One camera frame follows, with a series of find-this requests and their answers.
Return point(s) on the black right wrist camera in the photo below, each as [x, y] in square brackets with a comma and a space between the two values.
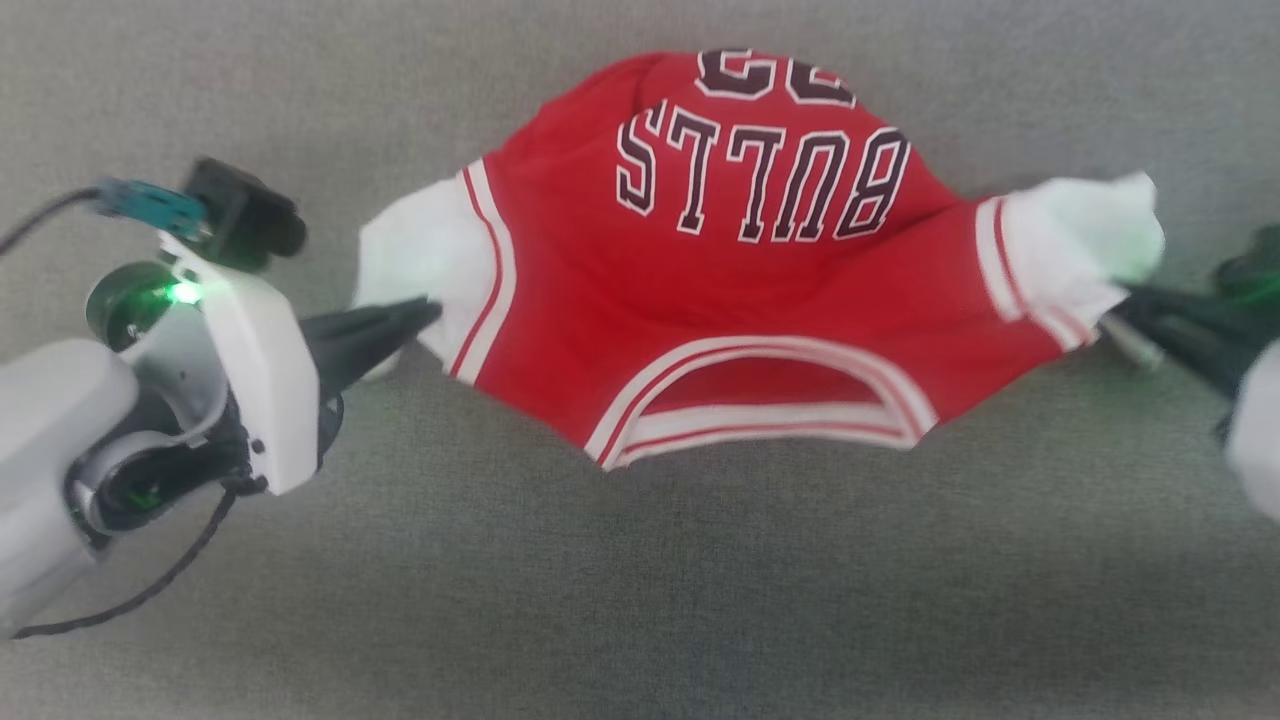
[1250, 265]

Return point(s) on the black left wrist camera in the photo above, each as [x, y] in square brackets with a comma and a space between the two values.
[245, 215]

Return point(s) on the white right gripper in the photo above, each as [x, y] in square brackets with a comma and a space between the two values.
[1258, 440]

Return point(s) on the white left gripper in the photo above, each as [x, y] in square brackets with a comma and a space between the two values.
[265, 380]

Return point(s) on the red Bulls basketball jersey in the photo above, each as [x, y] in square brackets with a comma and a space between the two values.
[740, 290]

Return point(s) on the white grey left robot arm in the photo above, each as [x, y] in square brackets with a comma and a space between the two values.
[50, 450]

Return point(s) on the grey fabric sofa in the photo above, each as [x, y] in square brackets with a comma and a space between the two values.
[640, 590]

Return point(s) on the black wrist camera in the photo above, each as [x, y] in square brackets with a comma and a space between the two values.
[1250, 265]
[245, 215]

